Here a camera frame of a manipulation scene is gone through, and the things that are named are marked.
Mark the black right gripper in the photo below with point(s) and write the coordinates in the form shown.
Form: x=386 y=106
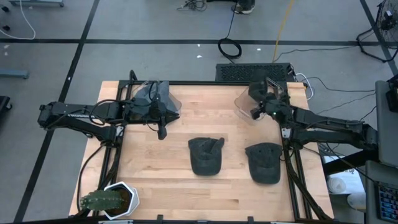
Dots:
x=275 y=109

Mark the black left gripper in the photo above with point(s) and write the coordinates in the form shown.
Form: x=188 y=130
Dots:
x=146 y=110

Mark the grey washed cotton cap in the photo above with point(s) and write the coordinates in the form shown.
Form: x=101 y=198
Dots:
x=258 y=85
x=205 y=158
x=141 y=95
x=264 y=165
x=161 y=91

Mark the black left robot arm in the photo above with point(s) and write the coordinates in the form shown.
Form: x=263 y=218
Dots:
x=77 y=119

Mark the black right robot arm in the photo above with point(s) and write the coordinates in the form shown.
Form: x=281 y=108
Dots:
x=326 y=127

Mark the black perforated computer case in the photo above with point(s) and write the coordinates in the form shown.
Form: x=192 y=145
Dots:
x=255 y=72

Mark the white hexagonal plant pot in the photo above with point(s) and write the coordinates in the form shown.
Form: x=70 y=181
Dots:
x=132 y=199

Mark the white plastic bag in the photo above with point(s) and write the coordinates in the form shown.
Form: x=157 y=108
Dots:
x=357 y=200
x=337 y=185

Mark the green cactus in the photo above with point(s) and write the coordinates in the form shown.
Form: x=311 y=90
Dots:
x=102 y=199

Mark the person's shoe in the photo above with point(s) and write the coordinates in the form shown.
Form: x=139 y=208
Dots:
x=245 y=6

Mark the black box device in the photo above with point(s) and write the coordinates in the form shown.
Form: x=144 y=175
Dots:
x=392 y=96

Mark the black floor fan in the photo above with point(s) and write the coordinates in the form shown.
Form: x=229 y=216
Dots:
x=388 y=18

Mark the black computer keyboard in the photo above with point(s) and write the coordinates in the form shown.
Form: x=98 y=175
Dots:
x=388 y=202

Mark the grey floor bar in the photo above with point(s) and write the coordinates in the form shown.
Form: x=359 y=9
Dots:
x=14 y=74

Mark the black chair base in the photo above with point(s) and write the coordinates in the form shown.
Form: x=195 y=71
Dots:
x=4 y=104

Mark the grey cart base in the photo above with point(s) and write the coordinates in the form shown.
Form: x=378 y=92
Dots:
x=37 y=3

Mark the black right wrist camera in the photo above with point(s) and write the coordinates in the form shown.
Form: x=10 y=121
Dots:
x=257 y=113

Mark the black aluminium rig frame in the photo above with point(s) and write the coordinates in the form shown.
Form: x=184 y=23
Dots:
x=202 y=82

